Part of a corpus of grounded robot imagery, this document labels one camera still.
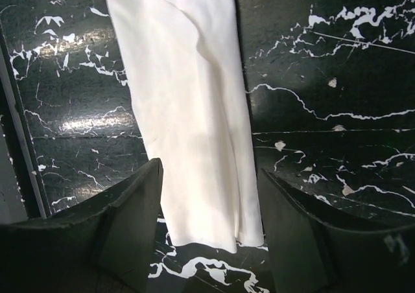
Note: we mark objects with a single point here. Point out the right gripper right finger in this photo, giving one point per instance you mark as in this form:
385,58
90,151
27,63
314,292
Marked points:
315,247

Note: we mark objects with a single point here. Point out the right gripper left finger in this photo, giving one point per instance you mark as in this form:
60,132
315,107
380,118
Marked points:
103,244

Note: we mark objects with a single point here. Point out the white underwear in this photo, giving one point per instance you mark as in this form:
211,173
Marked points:
184,73

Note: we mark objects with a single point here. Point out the aluminium front rail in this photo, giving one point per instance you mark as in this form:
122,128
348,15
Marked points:
19,143

